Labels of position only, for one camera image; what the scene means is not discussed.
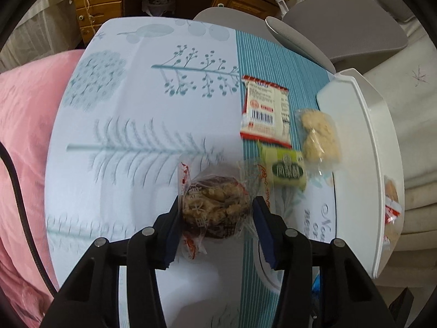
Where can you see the white curtain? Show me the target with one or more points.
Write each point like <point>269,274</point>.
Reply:
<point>44,41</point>

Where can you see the clear walnut cake packet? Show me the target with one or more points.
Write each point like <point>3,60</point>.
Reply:
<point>213,205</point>

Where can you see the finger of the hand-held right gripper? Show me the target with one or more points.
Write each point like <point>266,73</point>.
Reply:
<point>316,290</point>

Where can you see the white plastic box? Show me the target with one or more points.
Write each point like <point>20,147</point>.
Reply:
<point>355,136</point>

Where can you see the wooden cabinet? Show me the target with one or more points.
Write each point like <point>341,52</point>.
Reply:
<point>105,0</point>

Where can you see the grey chair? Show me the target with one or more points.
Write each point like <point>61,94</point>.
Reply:
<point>341,24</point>

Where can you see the clear beige cookie packet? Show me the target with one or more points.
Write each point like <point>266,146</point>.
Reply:
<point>319,136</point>

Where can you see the pink blanket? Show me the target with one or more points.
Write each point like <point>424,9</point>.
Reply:
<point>27,109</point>

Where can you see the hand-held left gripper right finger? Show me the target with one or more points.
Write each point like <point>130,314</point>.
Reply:
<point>264,235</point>

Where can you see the green pastry packet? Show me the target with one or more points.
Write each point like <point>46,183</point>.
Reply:
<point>285,169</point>

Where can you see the beige red-edged snack packet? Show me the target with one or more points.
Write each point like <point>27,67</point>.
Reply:
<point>391,205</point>

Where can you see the white plastic bag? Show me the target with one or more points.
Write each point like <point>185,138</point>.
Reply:
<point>157,3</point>

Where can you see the white red-edged snack packet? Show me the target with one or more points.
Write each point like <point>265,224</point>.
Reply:
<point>264,109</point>

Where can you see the white flower print blanket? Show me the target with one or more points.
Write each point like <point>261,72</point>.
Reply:
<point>416,143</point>

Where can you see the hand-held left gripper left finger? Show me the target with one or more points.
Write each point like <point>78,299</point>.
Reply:
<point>172,235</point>

